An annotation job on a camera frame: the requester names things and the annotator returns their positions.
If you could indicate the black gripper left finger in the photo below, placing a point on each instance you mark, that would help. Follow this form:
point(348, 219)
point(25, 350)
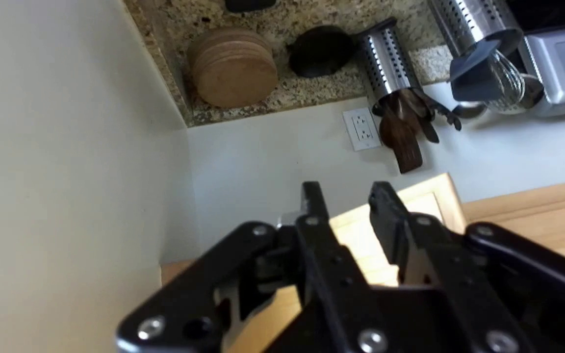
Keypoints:
point(185, 307)

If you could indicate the round wooden board stack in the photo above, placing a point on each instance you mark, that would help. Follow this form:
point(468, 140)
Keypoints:
point(234, 70)

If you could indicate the small flat black object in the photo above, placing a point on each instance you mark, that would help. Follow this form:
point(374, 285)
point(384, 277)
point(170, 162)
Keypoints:
point(250, 5)

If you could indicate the dark wooden spatula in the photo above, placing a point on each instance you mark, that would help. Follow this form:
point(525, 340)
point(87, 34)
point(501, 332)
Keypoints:
point(403, 140)

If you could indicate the grey plastic spatula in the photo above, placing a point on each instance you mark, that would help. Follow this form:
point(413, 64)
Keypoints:
point(472, 75)

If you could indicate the perforated steel utensil holder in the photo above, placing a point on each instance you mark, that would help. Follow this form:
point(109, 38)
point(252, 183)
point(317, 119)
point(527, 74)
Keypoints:
point(387, 62)
point(476, 23)

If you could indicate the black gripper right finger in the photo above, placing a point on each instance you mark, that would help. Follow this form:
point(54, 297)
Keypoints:
point(440, 256)

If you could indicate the dark wooden spoon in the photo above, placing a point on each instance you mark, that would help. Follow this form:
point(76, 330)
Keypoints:
point(429, 121)

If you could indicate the white wall outlet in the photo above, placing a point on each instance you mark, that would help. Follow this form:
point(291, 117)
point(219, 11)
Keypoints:
point(362, 128)

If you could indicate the light wood cabinet door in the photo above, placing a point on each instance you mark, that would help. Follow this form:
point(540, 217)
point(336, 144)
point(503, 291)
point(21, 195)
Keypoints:
point(354, 248)
point(539, 217)

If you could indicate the round black coaster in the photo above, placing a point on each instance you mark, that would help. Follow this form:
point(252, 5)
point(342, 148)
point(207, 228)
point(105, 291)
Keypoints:
point(323, 52)

